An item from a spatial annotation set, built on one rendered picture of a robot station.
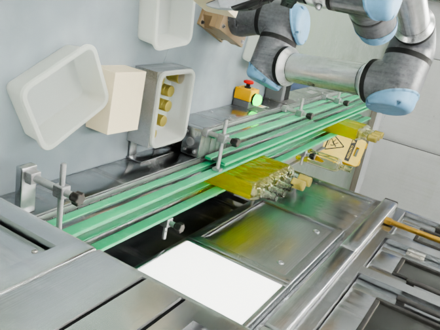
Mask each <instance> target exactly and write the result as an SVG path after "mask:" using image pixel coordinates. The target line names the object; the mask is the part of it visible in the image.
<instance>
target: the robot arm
mask: <svg viewBox="0 0 440 330"><path fill-rule="evenodd" d="M297 2H298V3H302V4H306V5H308V6H311V7H315V8H316V10H321V9H327V10H332V11H335V12H341V13H345V14H348V15H349V17H350V19H351V21H352V24H353V26H354V31H355V33H356V34H357V35H358V36H359V38H360V39H361V40H362V41H363V42H364V43H366V44H368V45H372V46H378V45H383V44H385V43H387V42H388V41H390V42H389V43H388V46H387V49H386V51H385V53H384V56H383V58H382V59H375V58H373V59H371V60H369V61H368V62H367V63H361V62H352V61H348V60H339V59H334V58H326V57H321V56H312V55H307V54H299V51H298V50H297V49H296V46H297V45H299V46H300V45H303V44H304V43H305V42H306V40H307V38H308V34H309V31H310V14H309V11H308V9H307V8H306V7H305V6H304V5H300V4H297ZM206 6H207V7H210V8H213V9H218V10H234V11H238V14H237V16H236V18H233V17H229V16H228V25H229V29H230V32H231V33H232V34H233V35H235V36H239V37H247V36H253V35H260V36H259V40H258V41H257V44H256V47H255V50H254V52H253V55H252V57H251V60H250V62H249V65H248V68H247V75H248V77H249V78H250V79H252V80H254V81H255V82H257V83H259V84H261V85H263V86H265V87H267V88H269V89H272V90H275V91H279V90H280V88H281V86H290V85H292V84H293V83H297V84H303V85H307V86H313V87H317V88H323V89H327V90H333V91H337V92H344V93H347V94H353V95H357V96H359V98H360V100H361V101H362V102H364V103H365V105H366V107H367V108H368V109H370V110H372V111H374V112H377V113H382V114H384V115H392V116H403V115H407V114H409V113H411V112H412V111H413V109H414V107H415V105H416V103H417V101H418V100H419V98H420V93H421V91H422V87H423V85H424V82H425V80H426V77H427V75H428V72H429V70H430V67H431V64H432V62H433V59H434V56H435V49H436V24H435V16H434V15H433V12H432V11H431V10H430V9H429V8H428V0H213V1H210V2H208V3H206Z"/></svg>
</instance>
